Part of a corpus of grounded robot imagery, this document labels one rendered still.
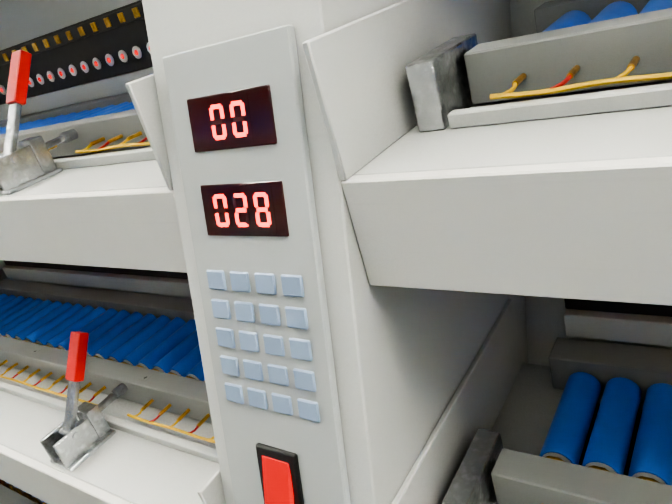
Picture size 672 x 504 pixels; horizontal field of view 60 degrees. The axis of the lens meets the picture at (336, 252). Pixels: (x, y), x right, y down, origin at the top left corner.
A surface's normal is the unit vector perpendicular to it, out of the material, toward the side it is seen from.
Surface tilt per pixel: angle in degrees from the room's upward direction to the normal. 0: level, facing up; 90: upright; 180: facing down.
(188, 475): 16
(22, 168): 90
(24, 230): 106
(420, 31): 90
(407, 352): 90
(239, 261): 90
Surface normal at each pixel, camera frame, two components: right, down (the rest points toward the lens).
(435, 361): 0.82, 0.03
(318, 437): -0.57, 0.22
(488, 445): -0.26, -0.88
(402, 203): -0.52, 0.48
